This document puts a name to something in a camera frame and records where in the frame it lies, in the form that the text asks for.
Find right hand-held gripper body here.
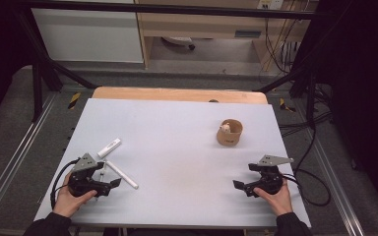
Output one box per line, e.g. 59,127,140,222
244,154,295,198

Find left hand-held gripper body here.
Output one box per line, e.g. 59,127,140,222
68,152,113,198

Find long white pen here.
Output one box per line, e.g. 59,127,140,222
105,159,140,191

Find short white marker stick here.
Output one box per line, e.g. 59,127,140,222
96,138,123,159

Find round wooden pen holder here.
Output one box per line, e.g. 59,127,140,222
216,118,244,148

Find person's left hand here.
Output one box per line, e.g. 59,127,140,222
52,173,98,219

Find person's right hand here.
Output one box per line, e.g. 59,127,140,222
253,178,294,217

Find yellow black floor tape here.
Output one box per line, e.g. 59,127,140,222
67,91,82,110
279,97,296,113

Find wooden table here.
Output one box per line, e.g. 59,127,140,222
92,86,270,105

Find black curtain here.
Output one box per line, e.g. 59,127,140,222
317,0,378,224
0,0,35,134

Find white cabinet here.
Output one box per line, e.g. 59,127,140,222
31,7,145,64

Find white chair base with castor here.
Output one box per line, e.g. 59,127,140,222
160,35,197,51

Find light wooden desk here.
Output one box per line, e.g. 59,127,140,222
134,0,319,69

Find white power strip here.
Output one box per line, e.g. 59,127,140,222
257,0,284,11

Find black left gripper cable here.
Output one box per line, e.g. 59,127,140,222
49,158,81,209

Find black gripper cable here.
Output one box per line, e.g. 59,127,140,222
49,158,81,209
282,168,332,207

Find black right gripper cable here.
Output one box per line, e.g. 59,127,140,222
282,168,332,207

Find aluminium floor rail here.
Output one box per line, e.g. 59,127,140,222
0,92,59,224
310,137,366,236

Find bundle of black floor cables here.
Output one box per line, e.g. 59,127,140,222
277,84,333,139

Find black frame leg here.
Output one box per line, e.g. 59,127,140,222
255,57,320,130
13,9,98,123

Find hanging desk cables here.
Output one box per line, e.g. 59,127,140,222
263,9,302,75

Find black frame cross bar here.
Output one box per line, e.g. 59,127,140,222
13,0,320,21

